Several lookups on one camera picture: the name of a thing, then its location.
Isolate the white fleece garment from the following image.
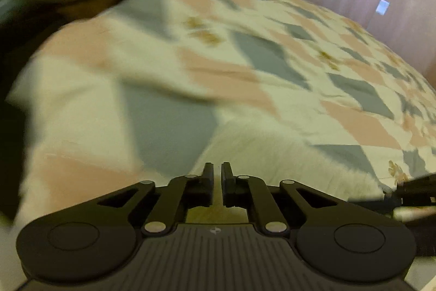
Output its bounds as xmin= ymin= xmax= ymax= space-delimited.
xmin=191 ymin=119 xmax=383 ymax=201

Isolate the checkered pastel quilt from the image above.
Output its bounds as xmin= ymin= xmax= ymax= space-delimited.
xmin=6 ymin=0 xmax=436 ymax=230

